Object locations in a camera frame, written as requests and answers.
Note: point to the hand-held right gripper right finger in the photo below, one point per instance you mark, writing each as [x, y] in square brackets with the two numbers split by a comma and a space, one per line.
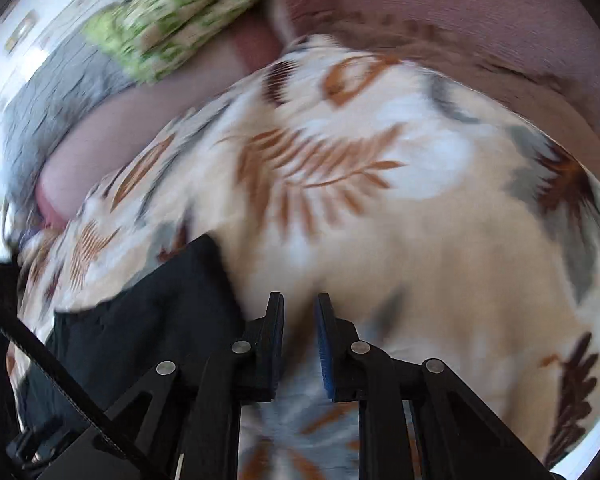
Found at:
[323, 345]

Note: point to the black pants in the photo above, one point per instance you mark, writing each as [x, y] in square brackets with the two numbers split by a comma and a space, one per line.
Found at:
[145, 320]

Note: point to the leaf-printed white blanket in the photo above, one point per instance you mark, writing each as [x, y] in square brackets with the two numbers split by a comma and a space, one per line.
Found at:
[380, 200]

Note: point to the green patterned cloth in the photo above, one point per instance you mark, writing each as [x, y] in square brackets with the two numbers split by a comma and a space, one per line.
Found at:
[180, 25]

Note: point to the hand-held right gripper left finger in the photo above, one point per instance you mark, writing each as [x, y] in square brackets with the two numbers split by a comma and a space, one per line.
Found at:
[278, 327]

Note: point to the grey cloth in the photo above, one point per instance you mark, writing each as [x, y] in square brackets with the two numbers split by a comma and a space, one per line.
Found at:
[60, 110]

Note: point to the pink bed sheet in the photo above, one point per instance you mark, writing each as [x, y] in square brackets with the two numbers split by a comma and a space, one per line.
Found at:
[145, 120]

